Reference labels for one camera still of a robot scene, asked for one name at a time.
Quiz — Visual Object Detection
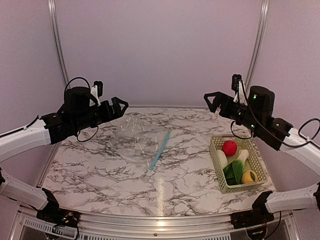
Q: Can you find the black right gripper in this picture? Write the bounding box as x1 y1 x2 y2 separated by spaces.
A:
204 91 262 133

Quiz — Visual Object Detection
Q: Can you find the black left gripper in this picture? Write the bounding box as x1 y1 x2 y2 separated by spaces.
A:
72 96 128 132

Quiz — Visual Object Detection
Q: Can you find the clear zip top bag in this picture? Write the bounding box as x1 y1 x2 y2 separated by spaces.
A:
109 114 171 171

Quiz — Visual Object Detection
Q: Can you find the red fake apple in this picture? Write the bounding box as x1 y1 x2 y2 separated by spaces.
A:
222 140 238 157

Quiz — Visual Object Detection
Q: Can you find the fake bok choy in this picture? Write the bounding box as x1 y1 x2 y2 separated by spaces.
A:
217 149 237 186
231 149 250 185

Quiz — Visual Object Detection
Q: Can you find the yellow fake fruit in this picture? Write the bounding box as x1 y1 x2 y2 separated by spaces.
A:
241 170 259 184

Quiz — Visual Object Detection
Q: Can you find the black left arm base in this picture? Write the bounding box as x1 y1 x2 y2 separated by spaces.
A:
36 188 80 228

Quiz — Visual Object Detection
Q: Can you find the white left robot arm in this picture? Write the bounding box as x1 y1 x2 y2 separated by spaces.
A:
0 81 129 223

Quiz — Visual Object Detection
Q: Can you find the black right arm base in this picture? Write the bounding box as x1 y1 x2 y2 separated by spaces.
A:
230 191 275 229

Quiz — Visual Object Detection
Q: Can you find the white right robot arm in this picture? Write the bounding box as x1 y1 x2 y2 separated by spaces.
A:
204 85 320 224

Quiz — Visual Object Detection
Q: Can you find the pale green plastic basket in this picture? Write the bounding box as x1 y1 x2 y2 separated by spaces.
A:
209 134 268 194

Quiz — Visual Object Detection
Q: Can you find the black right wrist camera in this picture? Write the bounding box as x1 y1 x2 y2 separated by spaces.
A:
231 74 242 92

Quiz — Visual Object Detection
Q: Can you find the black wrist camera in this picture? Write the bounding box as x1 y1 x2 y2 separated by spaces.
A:
231 74 242 92
92 81 103 98

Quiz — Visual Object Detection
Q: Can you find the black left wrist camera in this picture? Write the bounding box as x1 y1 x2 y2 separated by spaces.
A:
92 81 103 98

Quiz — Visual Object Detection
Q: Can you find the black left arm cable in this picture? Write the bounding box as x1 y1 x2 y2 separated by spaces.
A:
24 76 101 143

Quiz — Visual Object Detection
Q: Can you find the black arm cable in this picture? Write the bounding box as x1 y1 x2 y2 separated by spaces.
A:
24 76 101 143
229 79 320 148

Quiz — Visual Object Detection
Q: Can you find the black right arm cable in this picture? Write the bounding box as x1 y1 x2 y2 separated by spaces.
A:
229 79 320 148

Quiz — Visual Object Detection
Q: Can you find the right aluminium frame post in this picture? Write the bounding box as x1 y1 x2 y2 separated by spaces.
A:
245 0 270 89

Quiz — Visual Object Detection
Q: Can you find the aluminium frame post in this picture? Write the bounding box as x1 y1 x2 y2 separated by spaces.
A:
245 0 270 89
47 0 70 87

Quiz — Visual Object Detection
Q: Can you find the left aluminium frame post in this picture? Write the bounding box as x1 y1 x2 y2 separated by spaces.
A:
47 0 70 87

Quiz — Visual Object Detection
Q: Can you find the front aluminium table rail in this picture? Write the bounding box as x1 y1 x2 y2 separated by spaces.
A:
8 205 301 240

